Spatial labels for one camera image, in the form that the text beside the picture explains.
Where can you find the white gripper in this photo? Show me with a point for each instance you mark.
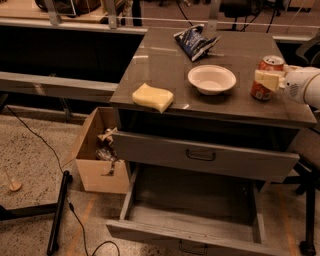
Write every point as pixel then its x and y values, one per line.
pixel 294 84

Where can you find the red coke can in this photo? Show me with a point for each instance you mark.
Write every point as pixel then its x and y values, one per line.
pixel 269 63

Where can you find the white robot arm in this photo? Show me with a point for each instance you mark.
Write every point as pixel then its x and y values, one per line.
pixel 300 84

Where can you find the white paper bowl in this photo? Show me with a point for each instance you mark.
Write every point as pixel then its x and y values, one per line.
pixel 211 79

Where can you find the grey drawer cabinet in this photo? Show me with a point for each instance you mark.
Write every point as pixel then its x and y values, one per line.
pixel 234 118

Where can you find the blue chip bag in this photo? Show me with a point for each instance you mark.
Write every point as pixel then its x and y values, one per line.
pixel 193 43

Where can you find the black stand right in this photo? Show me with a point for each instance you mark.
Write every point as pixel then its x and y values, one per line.
pixel 308 180

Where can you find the yellow sponge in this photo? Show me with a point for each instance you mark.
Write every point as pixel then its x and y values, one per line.
pixel 152 97

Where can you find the upper grey drawer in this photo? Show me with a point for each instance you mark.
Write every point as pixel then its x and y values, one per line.
pixel 204 157

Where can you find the lower open grey drawer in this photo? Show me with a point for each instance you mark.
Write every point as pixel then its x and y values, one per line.
pixel 194 212

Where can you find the crumpled trash in box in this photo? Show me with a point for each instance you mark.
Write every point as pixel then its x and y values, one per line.
pixel 105 146

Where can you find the cardboard box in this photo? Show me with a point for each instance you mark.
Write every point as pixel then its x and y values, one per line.
pixel 97 175

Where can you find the black table leg base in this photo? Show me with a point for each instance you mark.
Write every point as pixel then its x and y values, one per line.
pixel 56 209

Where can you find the grey metal railing beam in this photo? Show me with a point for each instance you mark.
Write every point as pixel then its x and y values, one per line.
pixel 84 90

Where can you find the small wooden floor object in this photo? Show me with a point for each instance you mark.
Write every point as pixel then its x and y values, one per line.
pixel 14 185

